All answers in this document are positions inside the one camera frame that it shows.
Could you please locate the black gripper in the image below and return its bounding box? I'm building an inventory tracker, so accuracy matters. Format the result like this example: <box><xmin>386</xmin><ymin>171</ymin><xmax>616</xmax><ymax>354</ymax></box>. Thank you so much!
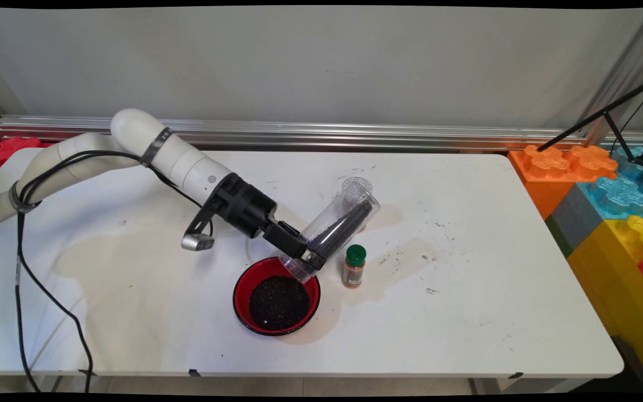
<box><xmin>208</xmin><ymin>172</ymin><xmax>328</xmax><ymax>271</ymax></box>

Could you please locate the clear plastic jar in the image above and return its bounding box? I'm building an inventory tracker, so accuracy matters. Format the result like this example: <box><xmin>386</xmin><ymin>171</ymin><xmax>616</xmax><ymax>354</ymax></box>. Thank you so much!
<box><xmin>278</xmin><ymin>181</ymin><xmax>381</xmax><ymax>284</ymax></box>

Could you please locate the black seeds heap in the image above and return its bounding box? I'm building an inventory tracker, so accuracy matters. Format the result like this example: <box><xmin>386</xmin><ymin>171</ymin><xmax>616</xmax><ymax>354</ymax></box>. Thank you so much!
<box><xmin>249</xmin><ymin>275</ymin><xmax>311</xmax><ymax>331</ymax></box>

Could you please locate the spice bottle green cap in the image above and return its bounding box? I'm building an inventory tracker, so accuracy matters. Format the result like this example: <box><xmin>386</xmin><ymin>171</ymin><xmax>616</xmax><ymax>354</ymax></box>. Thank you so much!
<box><xmin>342</xmin><ymin>244</ymin><xmax>368</xmax><ymax>289</ymax></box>

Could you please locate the red bowl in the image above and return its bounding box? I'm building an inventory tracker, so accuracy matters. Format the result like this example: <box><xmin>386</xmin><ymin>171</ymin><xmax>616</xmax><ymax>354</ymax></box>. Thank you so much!
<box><xmin>233</xmin><ymin>257</ymin><xmax>322</xmax><ymax>337</ymax></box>

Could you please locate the brown-filled jar silver lid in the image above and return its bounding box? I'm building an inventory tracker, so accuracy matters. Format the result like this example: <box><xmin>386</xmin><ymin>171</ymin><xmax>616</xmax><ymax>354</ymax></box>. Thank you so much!
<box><xmin>341</xmin><ymin>176</ymin><xmax>374</xmax><ymax>233</ymax></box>

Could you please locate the orange foam block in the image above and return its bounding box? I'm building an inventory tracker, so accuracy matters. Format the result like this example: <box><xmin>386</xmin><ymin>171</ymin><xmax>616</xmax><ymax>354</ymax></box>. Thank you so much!
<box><xmin>507</xmin><ymin>144</ymin><xmax>618</xmax><ymax>221</ymax></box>

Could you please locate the grey foam block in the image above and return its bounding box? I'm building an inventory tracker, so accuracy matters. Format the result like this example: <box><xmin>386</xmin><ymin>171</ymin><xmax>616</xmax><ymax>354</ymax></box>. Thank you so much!
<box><xmin>545</xmin><ymin>184</ymin><xmax>604</xmax><ymax>259</ymax></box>

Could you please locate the blue foam block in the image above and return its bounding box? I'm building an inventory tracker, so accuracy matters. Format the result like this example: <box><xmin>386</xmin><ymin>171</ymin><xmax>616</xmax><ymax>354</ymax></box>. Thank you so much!
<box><xmin>577</xmin><ymin>146</ymin><xmax>643</xmax><ymax>220</ymax></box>

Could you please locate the black tripod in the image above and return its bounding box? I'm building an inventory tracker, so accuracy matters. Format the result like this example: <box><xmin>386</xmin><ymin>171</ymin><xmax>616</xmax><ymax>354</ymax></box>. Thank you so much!
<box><xmin>536</xmin><ymin>73</ymin><xmax>643</xmax><ymax>171</ymax></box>

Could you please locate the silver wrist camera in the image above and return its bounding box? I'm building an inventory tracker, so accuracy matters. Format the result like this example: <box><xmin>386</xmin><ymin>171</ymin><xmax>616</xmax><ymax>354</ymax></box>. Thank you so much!
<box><xmin>181</xmin><ymin>233</ymin><xmax>216</xmax><ymax>252</ymax></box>

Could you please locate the black camera cable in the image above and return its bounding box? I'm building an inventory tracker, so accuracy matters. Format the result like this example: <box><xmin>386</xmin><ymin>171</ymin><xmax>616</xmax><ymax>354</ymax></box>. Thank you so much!
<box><xmin>9</xmin><ymin>150</ymin><xmax>215</xmax><ymax>393</ymax></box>

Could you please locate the aluminium wall rail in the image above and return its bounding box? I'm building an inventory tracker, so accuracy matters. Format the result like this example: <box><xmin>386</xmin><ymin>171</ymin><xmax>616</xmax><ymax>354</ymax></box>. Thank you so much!
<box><xmin>0</xmin><ymin>114</ymin><xmax>643</xmax><ymax>154</ymax></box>

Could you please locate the grey cable strap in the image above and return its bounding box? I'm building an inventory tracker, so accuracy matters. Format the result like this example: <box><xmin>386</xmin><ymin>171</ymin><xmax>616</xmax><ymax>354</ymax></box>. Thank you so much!
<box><xmin>9</xmin><ymin>180</ymin><xmax>40</xmax><ymax>214</ymax></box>
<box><xmin>140</xmin><ymin>127</ymin><xmax>174</xmax><ymax>167</ymax></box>

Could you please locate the black cable with plug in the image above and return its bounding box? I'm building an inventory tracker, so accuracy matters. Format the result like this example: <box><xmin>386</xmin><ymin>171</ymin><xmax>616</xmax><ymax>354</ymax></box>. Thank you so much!
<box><xmin>9</xmin><ymin>150</ymin><xmax>94</xmax><ymax>393</ymax></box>

